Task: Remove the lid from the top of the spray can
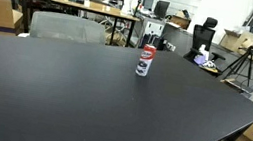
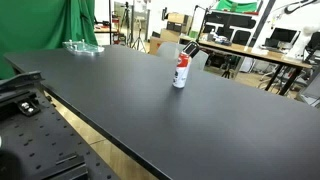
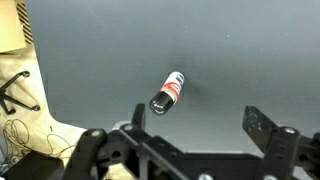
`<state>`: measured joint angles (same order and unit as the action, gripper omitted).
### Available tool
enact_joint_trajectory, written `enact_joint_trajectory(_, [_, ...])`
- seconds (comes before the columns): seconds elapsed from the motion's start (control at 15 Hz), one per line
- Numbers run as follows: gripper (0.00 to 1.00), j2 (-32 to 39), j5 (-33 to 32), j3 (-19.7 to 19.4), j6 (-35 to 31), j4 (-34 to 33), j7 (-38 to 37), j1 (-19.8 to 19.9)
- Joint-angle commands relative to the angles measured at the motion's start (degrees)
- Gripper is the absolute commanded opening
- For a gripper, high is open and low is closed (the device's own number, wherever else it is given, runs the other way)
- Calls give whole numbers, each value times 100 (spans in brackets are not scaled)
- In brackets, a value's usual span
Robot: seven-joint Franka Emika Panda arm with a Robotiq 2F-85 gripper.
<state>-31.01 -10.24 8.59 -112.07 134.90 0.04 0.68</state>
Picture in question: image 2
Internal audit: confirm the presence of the white red spray can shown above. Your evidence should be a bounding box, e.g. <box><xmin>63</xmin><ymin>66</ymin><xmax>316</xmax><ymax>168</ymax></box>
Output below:
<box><xmin>172</xmin><ymin>51</ymin><xmax>193</xmax><ymax>89</ymax></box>

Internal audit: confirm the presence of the grey chair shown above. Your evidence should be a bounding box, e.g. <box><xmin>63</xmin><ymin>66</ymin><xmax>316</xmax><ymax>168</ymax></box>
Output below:
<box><xmin>156</xmin><ymin>41</ymin><xmax>210</xmax><ymax>71</ymax></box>

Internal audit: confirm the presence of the large brown cardboard box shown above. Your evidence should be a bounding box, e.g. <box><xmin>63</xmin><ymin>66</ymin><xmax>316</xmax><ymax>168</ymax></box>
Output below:
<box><xmin>148</xmin><ymin>36</ymin><xmax>169</xmax><ymax>56</ymax></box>

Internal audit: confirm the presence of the tan cardboard box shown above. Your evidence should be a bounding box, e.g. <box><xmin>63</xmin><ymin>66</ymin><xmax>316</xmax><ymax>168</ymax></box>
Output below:
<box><xmin>159</xmin><ymin>28</ymin><xmax>183</xmax><ymax>44</ymax></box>

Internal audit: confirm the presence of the light stand tripod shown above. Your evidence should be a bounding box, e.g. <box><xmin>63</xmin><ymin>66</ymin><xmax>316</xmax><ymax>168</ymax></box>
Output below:
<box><xmin>130</xmin><ymin>14</ymin><xmax>148</xmax><ymax>53</ymax></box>

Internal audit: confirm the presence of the small black tripod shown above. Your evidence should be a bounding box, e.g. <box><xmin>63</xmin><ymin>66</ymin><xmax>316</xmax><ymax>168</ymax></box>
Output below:
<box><xmin>221</xmin><ymin>62</ymin><xmax>235</xmax><ymax>80</ymax></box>

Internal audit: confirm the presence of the cardboard box with black items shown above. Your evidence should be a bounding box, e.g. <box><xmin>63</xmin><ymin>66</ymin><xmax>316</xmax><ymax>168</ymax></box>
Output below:
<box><xmin>166</xmin><ymin>12</ymin><xmax>194</xmax><ymax>33</ymax></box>

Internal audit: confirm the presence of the small wooden side table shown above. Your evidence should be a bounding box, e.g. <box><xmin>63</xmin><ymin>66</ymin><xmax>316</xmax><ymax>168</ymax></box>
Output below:
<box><xmin>93</xmin><ymin>25</ymin><xmax>119</xmax><ymax>35</ymax></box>

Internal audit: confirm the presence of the clear acrylic plate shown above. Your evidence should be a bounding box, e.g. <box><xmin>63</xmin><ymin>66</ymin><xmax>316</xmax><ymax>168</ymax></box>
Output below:
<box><xmin>62</xmin><ymin>38</ymin><xmax>105</xmax><ymax>56</ymax></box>

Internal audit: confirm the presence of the black shelving rack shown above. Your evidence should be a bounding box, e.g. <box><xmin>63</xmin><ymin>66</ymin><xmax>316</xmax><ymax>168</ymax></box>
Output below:
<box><xmin>201</xmin><ymin>9</ymin><xmax>258</xmax><ymax>47</ymax></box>

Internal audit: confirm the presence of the long wooden desk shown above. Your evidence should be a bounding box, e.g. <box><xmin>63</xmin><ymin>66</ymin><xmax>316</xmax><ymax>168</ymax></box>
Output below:
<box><xmin>179</xmin><ymin>35</ymin><xmax>313</xmax><ymax>97</ymax></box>

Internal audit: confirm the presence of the green cloth on shelf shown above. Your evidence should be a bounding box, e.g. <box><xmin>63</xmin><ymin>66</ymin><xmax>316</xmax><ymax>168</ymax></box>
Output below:
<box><xmin>215</xmin><ymin>0</ymin><xmax>260</xmax><ymax>15</ymax></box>

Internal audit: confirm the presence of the black flat mounting block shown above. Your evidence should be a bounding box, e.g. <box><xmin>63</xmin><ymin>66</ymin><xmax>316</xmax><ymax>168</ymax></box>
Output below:
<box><xmin>29</xmin><ymin>152</ymin><xmax>90</xmax><ymax>180</ymax></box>

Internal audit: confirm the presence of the black clamp with silver screws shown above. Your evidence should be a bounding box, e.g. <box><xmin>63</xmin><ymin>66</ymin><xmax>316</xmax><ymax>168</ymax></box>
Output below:
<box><xmin>16</xmin><ymin>98</ymin><xmax>42</xmax><ymax>117</ymax></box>

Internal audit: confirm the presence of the black perforated breadboard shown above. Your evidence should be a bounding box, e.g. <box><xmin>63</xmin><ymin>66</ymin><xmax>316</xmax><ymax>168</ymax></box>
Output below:
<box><xmin>0</xmin><ymin>89</ymin><xmax>121</xmax><ymax>180</ymax></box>

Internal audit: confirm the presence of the black computer monitor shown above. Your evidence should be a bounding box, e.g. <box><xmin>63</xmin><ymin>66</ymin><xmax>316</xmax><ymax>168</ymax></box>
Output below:
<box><xmin>265</xmin><ymin>27</ymin><xmax>298</xmax><ymax>49</ymax></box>

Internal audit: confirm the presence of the green backdrop curtain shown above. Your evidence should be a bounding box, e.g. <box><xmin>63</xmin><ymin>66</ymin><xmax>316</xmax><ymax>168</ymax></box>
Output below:
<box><xmin>0</xmin><ymin>0</ymin><xmax>99</xmax><ymax>80</ymax></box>

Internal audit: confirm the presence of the black camera tripod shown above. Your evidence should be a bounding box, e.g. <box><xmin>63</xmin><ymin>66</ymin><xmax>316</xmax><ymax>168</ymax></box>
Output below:
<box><xmin>119</xmin><ymin>1</ymin><xmax>133</xmax><ymax>36</ymax></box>

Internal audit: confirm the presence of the black metal rail mount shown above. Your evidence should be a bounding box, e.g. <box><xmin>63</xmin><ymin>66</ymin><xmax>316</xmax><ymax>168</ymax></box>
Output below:
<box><xmin>0</xmin><ymin>70</ymin><xmax>45</xmax><ymax>94</ymax></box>

